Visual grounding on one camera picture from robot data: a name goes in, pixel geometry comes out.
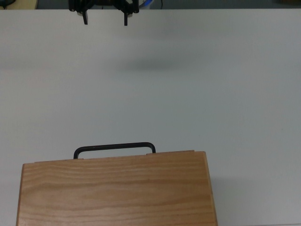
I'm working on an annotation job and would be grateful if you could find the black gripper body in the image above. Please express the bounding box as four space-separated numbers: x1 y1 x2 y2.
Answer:
89 0 118 6

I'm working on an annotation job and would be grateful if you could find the tan wooden board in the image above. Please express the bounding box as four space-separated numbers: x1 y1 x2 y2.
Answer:
0 0 38 10

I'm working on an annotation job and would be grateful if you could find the wooden cabinet housing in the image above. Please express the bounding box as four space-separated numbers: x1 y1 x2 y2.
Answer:
16 150 218 226

